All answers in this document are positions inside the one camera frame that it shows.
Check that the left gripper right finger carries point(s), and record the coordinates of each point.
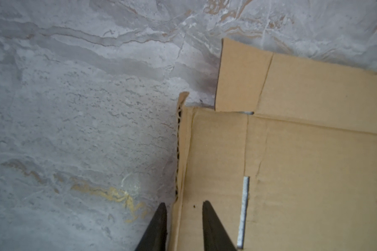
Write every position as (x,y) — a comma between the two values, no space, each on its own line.
(214,234)

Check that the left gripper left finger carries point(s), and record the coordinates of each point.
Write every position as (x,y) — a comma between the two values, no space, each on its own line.
(155,236)

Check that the brown cardboard box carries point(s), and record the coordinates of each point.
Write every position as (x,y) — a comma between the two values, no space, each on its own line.
(287,157)

